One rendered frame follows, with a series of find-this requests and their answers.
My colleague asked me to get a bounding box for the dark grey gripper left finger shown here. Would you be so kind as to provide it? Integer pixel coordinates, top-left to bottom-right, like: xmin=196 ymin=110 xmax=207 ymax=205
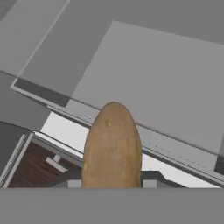
xmin=51 ymin=169 xmax=84 ymax=189

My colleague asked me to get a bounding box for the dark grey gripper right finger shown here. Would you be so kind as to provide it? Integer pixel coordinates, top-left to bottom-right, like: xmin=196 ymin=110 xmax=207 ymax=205
xmin=140 ymin=170 xmax=187 ymax=189

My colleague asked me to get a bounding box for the brown sweet potato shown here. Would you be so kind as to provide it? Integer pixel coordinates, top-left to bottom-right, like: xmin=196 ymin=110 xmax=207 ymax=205
xmin=80 ymin=101 xmax=144 ymax=189

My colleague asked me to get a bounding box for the light grey fridge door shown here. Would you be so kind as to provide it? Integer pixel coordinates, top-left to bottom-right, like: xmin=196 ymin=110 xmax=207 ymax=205
xmin=10 ymin=20 xmax=224 ymax=186

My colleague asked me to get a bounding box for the grey cupboard door handle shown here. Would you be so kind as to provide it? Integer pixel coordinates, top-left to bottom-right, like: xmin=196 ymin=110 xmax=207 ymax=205
xmin=45 ymin=154 xmax=68 ymax=173

